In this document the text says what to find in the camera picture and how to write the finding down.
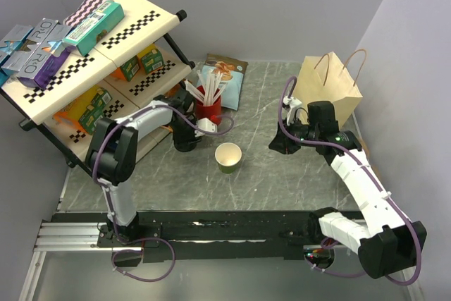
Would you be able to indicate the orange green large box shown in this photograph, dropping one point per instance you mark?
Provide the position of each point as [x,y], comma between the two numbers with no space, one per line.
[83,112]

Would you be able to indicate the brown paper bag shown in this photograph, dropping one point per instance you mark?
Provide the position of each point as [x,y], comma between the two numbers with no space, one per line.
[326,78]

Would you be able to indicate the cream two-tier shelf rack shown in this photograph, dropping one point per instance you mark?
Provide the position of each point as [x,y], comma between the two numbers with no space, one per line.
[144,23]

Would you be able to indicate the black plastic cup lid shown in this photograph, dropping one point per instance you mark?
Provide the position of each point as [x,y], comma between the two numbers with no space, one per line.
[186,146]

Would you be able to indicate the teal box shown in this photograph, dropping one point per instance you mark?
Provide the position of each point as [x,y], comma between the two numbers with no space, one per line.
[83,38]

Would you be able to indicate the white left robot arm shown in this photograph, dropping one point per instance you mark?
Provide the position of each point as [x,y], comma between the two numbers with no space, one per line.
[112,154]

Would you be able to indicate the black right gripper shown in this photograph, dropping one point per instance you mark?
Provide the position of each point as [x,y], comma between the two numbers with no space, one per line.
[282,143]

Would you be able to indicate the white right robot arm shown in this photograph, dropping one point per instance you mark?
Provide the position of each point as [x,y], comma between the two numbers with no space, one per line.
[389,241]

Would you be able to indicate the white wrapped straws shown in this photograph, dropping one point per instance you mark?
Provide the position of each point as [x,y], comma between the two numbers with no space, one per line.
[210,81]

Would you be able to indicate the blue snack pouch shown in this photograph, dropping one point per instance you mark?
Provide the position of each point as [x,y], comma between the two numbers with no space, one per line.
[232,72]

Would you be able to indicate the brown cardboard cup carrier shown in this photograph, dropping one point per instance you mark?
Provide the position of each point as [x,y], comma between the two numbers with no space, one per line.
[364,147]

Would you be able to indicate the green paper coffee cup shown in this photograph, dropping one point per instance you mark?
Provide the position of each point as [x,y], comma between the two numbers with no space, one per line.
[228,156]

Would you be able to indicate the silver purple box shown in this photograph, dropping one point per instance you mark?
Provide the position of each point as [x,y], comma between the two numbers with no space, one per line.
[40,54]

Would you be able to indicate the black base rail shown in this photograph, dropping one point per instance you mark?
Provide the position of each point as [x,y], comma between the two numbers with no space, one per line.
[187,235]

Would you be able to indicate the blue silver box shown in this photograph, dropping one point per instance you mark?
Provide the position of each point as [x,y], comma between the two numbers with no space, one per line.
[10,54]

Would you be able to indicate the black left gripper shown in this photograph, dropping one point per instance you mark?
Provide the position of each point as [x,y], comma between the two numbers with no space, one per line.
[192,136]

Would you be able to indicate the red cup holder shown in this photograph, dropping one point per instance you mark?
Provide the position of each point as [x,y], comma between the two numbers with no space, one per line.
[212,110]

